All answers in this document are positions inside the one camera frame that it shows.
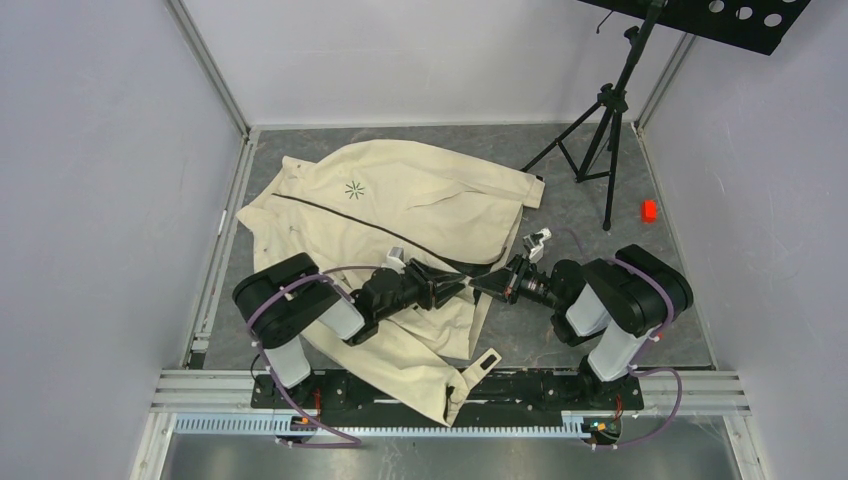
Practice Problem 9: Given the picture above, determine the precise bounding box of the red block near tripod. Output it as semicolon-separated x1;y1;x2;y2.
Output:
640;200;658;224

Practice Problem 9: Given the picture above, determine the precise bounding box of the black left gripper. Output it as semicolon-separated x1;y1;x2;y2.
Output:
375;256;466;321

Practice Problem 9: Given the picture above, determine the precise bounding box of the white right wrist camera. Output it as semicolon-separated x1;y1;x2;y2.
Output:
522;228;552;263

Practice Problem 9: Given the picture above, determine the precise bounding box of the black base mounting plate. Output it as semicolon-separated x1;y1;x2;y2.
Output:
290;368;644;428

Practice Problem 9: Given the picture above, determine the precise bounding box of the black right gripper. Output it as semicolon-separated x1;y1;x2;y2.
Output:
468;253;562;311

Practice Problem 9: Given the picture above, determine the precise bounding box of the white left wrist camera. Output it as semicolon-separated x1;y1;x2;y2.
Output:
382;247;406;273

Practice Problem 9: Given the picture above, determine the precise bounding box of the grey slotted cable duct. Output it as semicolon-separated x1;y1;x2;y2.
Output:
173;413;609;440

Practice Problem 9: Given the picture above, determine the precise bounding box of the black perforated panel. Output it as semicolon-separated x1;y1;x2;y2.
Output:
587;0;810;56

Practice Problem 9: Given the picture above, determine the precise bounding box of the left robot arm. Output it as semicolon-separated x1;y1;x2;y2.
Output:
232;247;465;408

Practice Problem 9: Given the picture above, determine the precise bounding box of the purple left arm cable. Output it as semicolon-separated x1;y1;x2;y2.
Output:
246;266;392;450

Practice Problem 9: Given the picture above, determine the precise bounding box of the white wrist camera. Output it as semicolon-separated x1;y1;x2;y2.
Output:
522;228;552;263
382;247;406;273

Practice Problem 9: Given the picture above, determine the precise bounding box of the black tripod stand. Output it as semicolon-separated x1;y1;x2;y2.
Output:
520;0;667;232

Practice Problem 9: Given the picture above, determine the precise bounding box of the cream zip-up jacket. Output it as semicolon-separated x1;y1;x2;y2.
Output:
237;139;545;426

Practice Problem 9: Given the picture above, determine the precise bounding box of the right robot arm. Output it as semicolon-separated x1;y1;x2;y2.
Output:
470;244;694;408

